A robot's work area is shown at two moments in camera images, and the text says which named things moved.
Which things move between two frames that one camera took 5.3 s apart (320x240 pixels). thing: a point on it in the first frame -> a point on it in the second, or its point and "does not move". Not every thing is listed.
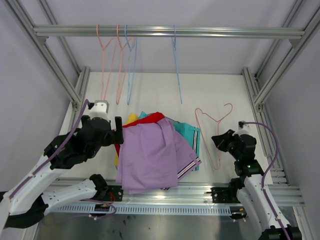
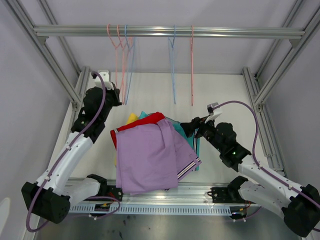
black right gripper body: (228, 144) -> (205, 130)
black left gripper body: (113, 137) -> (111, 98)
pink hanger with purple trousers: (218, 121) -> (192, 63)
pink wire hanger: (108, 56) -> (116, 48)
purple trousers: (151, 157) does not move
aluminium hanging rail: (173, 31) does not move
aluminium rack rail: (77, 98) does not move
